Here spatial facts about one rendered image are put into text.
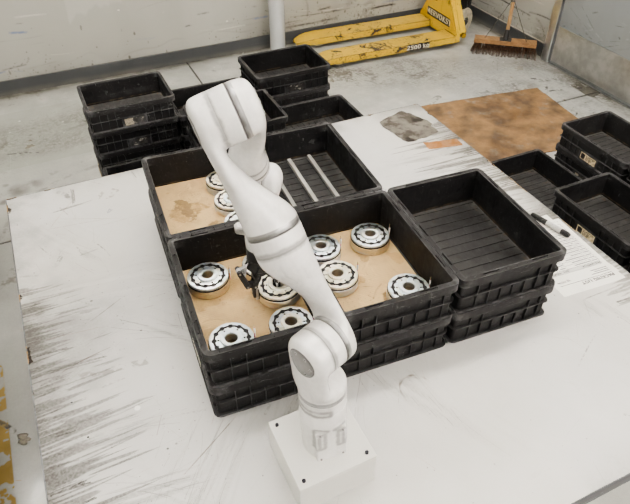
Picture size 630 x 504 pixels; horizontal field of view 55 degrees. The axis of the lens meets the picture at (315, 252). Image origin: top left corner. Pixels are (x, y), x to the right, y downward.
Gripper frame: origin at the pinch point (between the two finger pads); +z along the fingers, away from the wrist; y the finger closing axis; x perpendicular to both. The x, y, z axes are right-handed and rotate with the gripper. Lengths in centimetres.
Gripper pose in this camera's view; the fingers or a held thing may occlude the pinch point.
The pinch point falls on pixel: (266, 289)
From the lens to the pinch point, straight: 145.4
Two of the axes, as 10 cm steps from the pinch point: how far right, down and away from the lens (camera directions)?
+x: -3.7, -6.0, 7.1
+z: 0.1, 7.6, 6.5
